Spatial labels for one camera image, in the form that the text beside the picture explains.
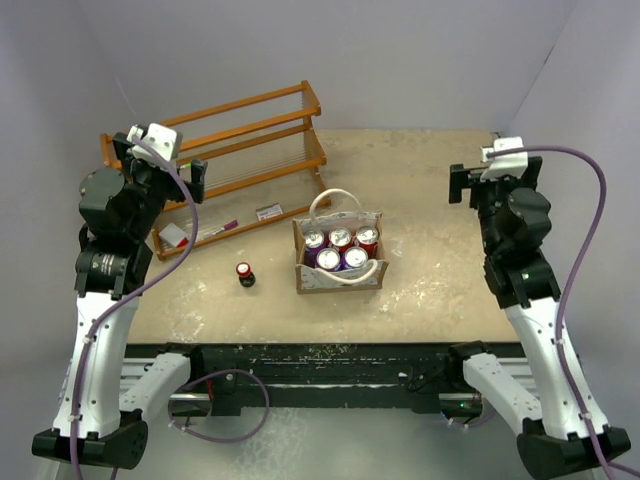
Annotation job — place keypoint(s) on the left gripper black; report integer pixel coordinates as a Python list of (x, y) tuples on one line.
[(176, 193)]

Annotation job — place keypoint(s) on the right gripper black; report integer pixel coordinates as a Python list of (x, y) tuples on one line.
[(461, 178)]

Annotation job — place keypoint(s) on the red soda can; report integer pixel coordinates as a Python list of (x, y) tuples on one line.
[(340, 239), (367, 238)]

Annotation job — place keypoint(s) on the purple soda can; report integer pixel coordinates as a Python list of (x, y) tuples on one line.
[(354, 257), (315, 241), (328, 259)]

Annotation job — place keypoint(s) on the canvas bag with rope handles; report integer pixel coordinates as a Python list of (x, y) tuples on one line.
[(314, 280)]

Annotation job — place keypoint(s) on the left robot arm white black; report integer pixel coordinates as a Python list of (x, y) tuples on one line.
[(98, 422)]

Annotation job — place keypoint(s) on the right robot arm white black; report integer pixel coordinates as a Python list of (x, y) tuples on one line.
[(559, 429)]

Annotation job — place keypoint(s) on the white box on rack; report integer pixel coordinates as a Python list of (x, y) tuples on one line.
[(173, 236)]

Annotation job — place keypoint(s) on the pink marker pen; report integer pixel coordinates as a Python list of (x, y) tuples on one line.
[(223, 228)]

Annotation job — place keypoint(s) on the orange wooden rack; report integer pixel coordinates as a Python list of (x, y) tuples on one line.
[(260, 150)]

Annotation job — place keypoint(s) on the small dark sauce bottle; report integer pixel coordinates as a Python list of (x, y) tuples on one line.
[(245, 274)]

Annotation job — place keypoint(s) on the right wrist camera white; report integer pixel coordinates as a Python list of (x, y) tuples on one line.
[(499, 164)]

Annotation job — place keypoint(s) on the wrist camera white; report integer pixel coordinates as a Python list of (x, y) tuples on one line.
[(499, 164), (165, 141)]

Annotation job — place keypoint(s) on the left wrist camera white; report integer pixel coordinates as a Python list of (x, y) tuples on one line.
[(165, 141)]

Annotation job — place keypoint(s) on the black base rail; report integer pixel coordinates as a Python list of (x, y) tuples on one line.
[(420, 377)]

